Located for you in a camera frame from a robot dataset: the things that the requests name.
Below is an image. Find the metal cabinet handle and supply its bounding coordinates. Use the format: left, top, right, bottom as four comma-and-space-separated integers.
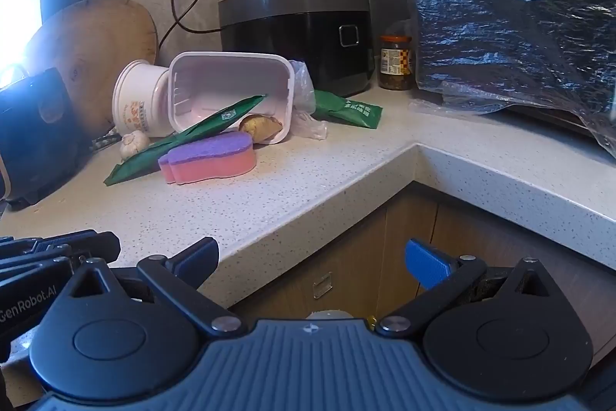
312, 273, 334, 300

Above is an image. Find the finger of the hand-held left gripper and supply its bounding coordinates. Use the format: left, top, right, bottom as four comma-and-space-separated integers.
0, 230, 122, 284

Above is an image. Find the garlic bulb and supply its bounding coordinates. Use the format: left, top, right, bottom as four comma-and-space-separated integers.
119, 130, 151, 160

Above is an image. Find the green plastic packet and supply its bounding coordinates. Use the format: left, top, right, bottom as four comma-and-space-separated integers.
103, 94, 268, 187
312, 89, 383, 129

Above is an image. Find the white paper cup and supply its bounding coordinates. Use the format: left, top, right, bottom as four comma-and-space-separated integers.
112, 59, 172, 138

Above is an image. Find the clear plastic bag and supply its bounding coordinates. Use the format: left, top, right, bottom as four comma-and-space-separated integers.
288, 60, 329, 141

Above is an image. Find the ginger root piece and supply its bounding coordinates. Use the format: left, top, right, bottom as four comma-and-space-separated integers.
239, 114, 284, 143

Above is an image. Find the white plastic tray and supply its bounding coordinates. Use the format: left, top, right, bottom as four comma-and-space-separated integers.
168, 51, 296, 146

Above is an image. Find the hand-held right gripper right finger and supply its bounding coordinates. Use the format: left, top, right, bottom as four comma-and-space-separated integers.
375, 239, 555, 337

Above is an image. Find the black rice cooker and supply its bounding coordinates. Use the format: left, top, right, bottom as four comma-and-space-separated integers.
218, 0, 377, 99

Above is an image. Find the pink and purple sponge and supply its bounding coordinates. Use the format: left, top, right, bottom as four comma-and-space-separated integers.
158, 131, 256, 186

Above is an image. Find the glass sauce jar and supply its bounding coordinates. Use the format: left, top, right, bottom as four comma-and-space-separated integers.
378, 34, 415, 92

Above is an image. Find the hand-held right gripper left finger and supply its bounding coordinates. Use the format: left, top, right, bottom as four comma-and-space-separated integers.
67, 237, 244, 337

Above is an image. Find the plastic-wrapped black appliance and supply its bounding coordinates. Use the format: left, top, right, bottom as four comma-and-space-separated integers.
408, 0, 616, 161

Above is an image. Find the round wooden cutting board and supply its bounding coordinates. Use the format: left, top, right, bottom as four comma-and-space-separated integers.
25, 0, 160, 135

